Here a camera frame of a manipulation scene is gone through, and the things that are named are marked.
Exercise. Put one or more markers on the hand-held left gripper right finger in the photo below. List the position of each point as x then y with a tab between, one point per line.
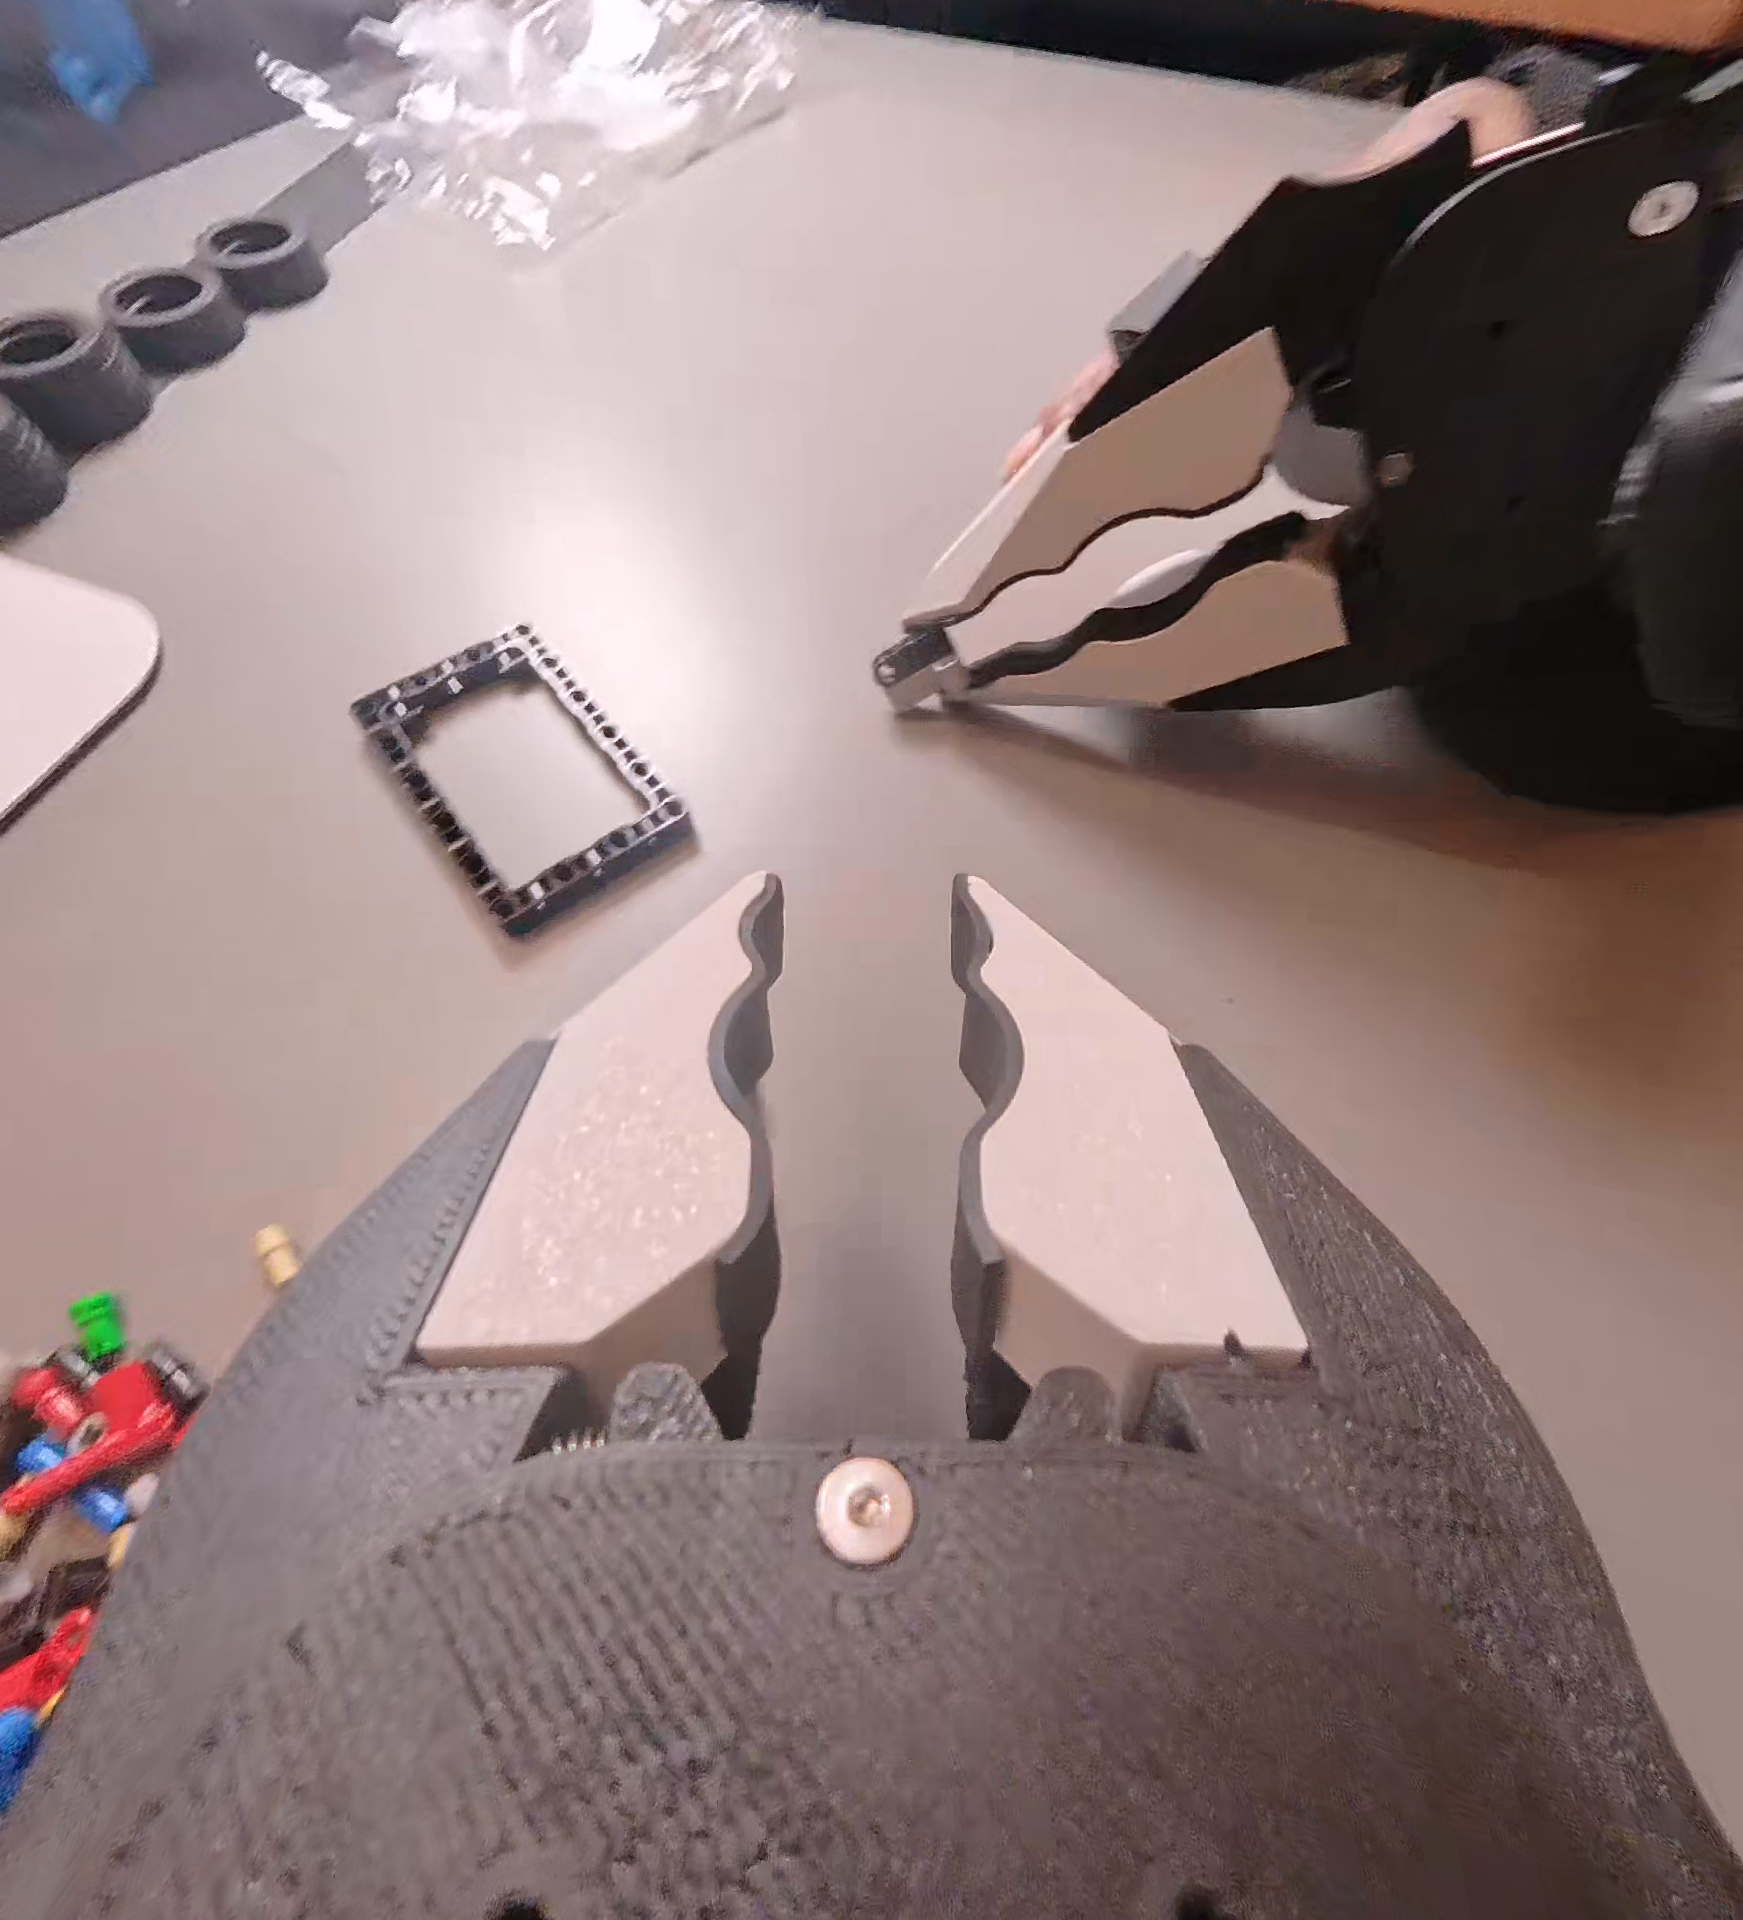
1127	1199

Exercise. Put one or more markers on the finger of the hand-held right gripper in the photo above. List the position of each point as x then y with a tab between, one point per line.
1202	645
1111	464

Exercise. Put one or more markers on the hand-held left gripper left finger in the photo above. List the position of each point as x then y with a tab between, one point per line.
618	1186

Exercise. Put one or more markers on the grey lego connector assembly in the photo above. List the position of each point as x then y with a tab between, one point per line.
914	683

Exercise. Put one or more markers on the pile of small lego pieces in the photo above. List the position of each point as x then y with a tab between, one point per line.
46	1441

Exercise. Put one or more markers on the tan lego pin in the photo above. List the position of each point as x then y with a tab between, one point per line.
275	1254

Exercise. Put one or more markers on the car printed lego box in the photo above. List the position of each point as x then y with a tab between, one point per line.
1	151

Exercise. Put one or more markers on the person's right hand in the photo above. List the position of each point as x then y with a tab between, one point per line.
1479	117

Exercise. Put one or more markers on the wooden edged table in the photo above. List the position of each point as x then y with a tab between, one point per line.
1561	18

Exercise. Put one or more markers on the empty clear plastic bag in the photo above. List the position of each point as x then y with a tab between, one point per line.
541	105

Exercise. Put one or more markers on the black rectangular lego frame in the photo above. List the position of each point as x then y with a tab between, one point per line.
442	809

